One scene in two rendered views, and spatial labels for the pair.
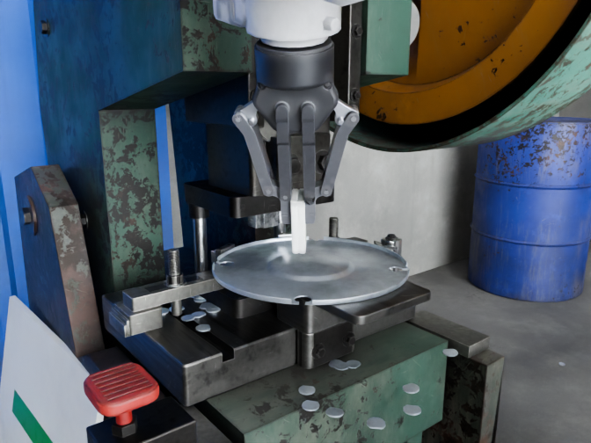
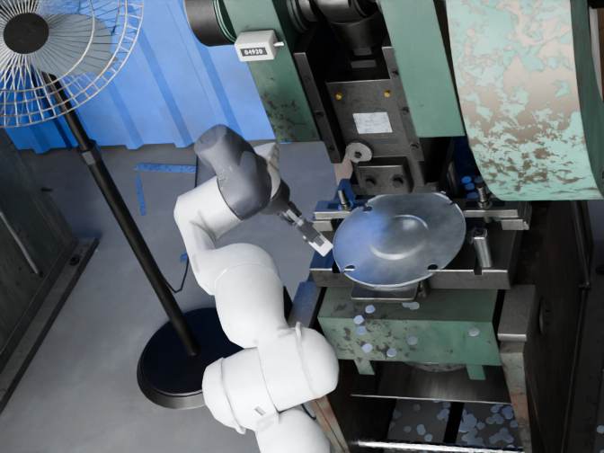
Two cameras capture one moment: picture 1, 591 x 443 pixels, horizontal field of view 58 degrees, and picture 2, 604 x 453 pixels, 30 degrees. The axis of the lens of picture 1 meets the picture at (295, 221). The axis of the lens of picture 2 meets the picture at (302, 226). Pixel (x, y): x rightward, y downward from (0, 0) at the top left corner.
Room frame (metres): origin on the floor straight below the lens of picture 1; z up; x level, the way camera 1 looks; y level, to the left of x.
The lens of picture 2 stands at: (-0.06, -1.59, 2.42)
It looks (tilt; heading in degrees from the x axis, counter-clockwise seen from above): 41 degrees down; 68
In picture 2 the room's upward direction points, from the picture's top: 21 degrees counter-clockwise
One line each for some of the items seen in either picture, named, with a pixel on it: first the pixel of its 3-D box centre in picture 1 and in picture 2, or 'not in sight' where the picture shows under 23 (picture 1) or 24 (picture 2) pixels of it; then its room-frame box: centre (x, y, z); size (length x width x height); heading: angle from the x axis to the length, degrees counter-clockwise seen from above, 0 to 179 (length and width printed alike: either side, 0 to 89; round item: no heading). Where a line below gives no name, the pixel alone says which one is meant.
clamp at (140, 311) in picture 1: (169, 283); (341, 205); (0.76, 0.19, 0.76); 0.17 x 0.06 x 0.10; 128
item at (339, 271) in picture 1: (310, 265); (398, 236); (0.76, -0.02, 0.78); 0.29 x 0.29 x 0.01
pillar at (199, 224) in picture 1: (200, 234); not in sight; (0.86, 0.16, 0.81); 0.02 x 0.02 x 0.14
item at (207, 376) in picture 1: (263, 306); (421, 230); (0.86, 0.06, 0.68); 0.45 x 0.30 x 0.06; 128
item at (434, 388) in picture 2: not in sight; (451, 332); (0.87, 0.06, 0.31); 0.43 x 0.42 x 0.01; 128
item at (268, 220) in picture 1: (265, 214); not in sight; (0.85, 0.05, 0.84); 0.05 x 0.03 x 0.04; 128
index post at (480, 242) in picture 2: (390, 261); (482, 246); (0.87, -0.16, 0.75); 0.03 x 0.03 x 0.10; 38
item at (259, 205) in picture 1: (259, 199); (403, 167); (0.87, 0.06, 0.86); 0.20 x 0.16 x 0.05; 128
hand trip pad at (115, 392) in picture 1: (123, 414); not in sight; (0.48, 0.17, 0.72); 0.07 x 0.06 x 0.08; 38
